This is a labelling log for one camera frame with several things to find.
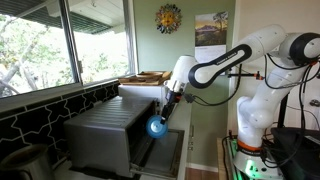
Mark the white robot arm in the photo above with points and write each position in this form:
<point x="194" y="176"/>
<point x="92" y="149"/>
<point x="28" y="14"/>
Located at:
<point x="297" y="51"/>

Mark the silver toaster oven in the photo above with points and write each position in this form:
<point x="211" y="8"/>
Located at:
<point x="110" y="136"/>

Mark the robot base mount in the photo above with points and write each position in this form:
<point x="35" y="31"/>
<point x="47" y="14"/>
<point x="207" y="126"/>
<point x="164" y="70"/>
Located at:
<point x="247" y="163"/>

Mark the metal pot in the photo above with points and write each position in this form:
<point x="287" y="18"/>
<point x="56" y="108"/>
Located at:
<point x="29" y="163"/>

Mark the blue plastic bowl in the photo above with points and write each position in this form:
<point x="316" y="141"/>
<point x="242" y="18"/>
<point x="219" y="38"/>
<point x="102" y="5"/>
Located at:
<point x="156" y="127"/>

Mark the sliding glass window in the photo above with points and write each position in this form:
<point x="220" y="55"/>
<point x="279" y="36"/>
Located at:
<point x="52" y="43"/>

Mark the black equipment case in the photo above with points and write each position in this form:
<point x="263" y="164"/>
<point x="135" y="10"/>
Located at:
<point x="305" y="164"/>

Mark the white microwave oven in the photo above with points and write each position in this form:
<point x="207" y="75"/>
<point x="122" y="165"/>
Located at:
<point x="157" y="92"/>

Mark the colourful sun wall decoration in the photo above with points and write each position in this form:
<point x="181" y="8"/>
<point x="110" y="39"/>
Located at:
<point x="168" y="19"/>

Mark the landscape wall calendar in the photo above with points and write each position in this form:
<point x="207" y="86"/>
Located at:
<point x="210" y="35"/>

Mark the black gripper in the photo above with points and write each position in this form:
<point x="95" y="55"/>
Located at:
<point x="172" y="98"/>

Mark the toaster oven glass door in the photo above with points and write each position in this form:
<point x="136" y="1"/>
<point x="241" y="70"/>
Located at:
<point x="158" y="157"/>

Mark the wooden serving tray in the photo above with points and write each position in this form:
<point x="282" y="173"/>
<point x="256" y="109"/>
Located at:
<point x="147" y="78"/>

